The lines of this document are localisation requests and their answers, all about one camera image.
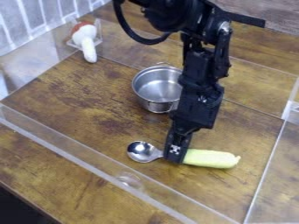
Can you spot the green handled metal spoon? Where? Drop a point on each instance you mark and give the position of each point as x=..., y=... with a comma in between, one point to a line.
x=144, y=153

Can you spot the clear acrylic enclosure wall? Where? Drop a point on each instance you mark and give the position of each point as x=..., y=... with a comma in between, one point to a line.
x=181, y=207

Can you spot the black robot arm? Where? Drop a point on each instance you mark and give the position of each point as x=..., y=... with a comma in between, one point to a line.
x=203, y=24

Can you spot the small steel pot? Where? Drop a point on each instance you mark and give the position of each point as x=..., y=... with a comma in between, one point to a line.
x=157, y=89

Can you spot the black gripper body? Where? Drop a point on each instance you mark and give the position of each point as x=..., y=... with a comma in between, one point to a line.
x=197, y=108

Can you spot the black bar at back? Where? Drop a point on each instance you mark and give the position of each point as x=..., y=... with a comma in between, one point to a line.
x=248, y=20

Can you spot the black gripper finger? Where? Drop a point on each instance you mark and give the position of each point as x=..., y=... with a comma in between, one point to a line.
x=176, y=146

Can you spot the red white toy mushroom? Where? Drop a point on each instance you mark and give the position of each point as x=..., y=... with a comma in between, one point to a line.
x=82, y=34

